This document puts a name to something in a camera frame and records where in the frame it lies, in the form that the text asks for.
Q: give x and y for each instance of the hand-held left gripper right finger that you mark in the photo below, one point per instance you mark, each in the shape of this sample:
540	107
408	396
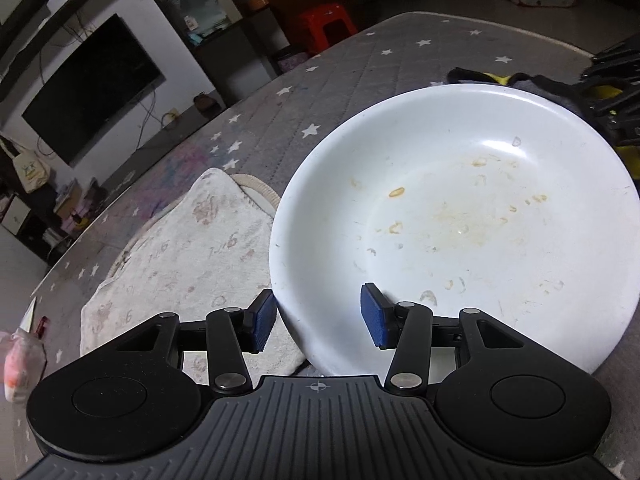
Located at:
375	322

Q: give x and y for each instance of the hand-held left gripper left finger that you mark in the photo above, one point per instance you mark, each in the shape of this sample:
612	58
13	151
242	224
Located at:
262	322

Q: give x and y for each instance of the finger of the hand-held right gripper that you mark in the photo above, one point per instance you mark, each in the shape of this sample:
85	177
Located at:
622	127
615	72

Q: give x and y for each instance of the yellow grey microfiber cloth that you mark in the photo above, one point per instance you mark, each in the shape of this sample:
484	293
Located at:
545	85

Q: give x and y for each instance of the white bowl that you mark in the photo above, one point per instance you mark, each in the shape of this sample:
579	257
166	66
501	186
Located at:
450	185

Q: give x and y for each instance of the white patterned towel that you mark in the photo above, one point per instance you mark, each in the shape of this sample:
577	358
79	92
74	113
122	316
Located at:
200	250

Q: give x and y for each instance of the beige woven placemat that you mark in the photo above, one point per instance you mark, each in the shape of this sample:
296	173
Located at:
255	186

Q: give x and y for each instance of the black television console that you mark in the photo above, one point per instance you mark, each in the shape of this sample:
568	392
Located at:
165	140

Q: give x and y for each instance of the small red object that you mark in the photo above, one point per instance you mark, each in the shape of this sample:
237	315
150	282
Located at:
41	325

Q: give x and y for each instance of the stack of boxes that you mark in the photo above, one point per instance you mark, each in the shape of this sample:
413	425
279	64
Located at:
70	202

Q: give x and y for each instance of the white paper sheet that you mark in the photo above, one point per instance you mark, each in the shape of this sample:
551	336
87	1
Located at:
28	317

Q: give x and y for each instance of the pink white tissue pack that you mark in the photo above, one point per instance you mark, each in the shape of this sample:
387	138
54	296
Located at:
20	365

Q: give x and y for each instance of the dark glass display cabinet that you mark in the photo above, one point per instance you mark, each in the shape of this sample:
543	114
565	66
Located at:
220	60

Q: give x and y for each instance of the dark cubby bookshelf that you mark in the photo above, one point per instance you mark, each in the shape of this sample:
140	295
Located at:
15	215

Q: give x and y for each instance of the beige tote bag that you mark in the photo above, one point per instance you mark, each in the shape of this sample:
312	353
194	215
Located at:
27	172

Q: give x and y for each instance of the black television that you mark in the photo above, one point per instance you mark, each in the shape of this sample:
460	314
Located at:
90	90

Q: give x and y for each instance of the red plastic stool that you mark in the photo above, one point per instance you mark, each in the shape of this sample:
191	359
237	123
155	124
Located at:
325	22

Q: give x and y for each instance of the orange box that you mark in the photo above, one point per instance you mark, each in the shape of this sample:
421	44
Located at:
258	3

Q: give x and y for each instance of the black wall shelf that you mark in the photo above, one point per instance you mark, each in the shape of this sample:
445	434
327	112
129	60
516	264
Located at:
50	25

